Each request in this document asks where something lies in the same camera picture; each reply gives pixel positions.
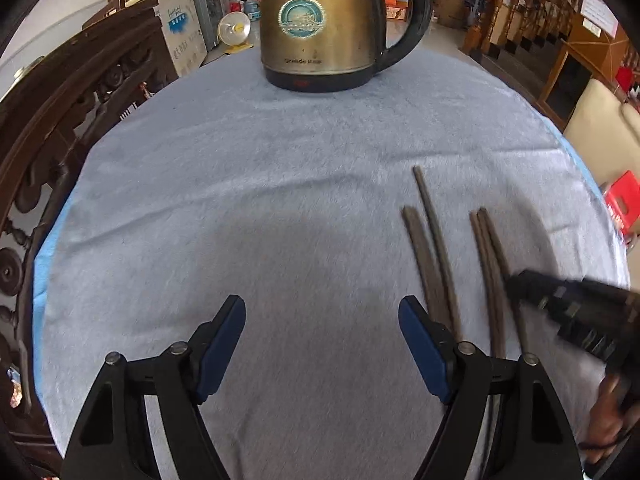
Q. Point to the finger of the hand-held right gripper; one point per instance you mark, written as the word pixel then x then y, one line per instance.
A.
pixel 590 332
pixel 575 292

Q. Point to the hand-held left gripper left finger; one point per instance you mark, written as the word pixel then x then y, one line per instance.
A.
pixel 225 340

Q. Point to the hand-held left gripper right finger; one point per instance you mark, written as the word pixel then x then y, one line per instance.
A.
pixel 420 345

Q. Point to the dark wooden chopstick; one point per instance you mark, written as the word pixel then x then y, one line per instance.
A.
pixel 437 245
pixel 422 260
pixel 492 240
pixel 487 280

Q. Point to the person's right hand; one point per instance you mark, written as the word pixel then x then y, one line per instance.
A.
pixel 607 425

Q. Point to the red box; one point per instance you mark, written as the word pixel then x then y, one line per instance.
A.
pixel 622 202

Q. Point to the light blue table cloth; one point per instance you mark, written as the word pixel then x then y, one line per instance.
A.
pixel 250 200

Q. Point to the beige chair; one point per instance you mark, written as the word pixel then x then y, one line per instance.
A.
pixel 600 125

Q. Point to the wooden stair railing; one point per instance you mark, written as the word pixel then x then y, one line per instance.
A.
pixel 525 15

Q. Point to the dark carved wooden chair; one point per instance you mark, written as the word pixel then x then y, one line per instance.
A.
pixel 60 110

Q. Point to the small yellow white fan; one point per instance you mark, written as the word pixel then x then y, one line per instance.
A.
pixel 234 31

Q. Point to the white cardboard box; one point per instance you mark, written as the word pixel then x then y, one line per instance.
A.
pixel 182 30

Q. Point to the brass electric kettle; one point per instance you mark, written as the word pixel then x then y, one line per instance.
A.
pixel 320 25

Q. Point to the blue water jug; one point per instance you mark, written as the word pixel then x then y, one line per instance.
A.
pixel 252 9

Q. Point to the wall calendar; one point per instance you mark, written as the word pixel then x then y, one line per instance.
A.
pixel 600 10

